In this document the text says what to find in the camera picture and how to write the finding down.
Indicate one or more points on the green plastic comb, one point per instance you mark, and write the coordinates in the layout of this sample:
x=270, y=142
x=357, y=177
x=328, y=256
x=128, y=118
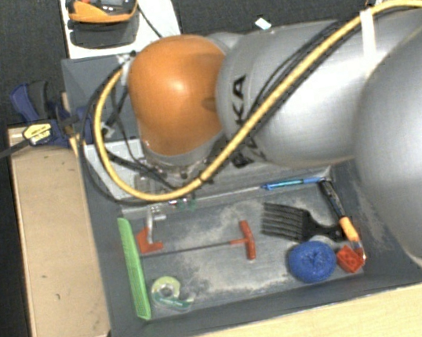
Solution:
x=135, y=271

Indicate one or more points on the red toy brick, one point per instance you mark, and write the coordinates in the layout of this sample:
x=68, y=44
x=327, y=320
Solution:
x=350, y=258

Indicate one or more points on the blue round scrubber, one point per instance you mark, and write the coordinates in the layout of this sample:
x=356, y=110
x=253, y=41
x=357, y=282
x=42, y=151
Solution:
x=312, y=262

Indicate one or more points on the blue pen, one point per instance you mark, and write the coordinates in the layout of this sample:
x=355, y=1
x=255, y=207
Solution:
x=289, y=183

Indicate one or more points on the clear tape dispenser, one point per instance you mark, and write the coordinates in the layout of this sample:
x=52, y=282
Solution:
x=169, y=293

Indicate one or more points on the grey metal bin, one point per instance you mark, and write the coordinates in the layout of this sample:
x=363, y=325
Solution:
x=211, y=223

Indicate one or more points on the red angled plastic piece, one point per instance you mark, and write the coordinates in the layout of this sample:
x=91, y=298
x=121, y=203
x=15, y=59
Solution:
x=145, y=244

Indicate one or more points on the pale wood flat board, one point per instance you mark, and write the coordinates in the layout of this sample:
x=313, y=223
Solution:
x=58, y=243

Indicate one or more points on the black hair pick comb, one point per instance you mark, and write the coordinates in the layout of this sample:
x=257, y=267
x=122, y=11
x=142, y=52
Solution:
x=286, y=219

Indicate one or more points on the black and orange marker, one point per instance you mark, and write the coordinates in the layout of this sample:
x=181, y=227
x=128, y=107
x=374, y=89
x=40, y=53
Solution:
x=336, y=205

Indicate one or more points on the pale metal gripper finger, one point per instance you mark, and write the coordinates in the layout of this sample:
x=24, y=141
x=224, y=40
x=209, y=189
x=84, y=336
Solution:
x=151, y=228

